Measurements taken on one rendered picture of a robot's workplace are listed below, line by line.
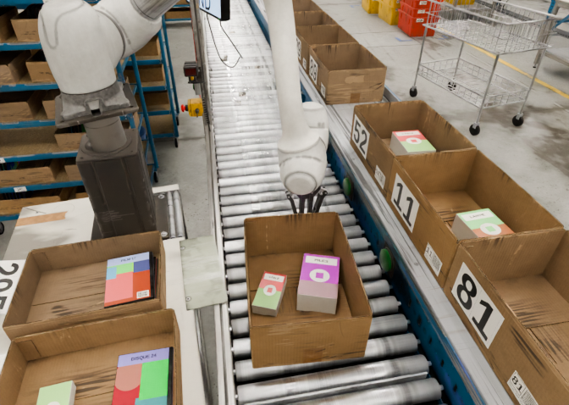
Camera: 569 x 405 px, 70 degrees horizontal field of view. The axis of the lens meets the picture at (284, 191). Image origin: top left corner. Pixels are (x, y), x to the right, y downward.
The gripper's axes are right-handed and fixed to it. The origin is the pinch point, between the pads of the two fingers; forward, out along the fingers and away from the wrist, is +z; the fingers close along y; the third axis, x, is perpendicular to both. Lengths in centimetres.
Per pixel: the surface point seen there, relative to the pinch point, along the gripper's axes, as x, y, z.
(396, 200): 2.7, -28.7, -8.2
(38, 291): 5, 82, 10
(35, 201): -121, 137, 64
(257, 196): -31.6, 11.7, 10.8
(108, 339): 27, 58, 8
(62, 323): 24, 69, 3
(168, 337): 28, 43, 10
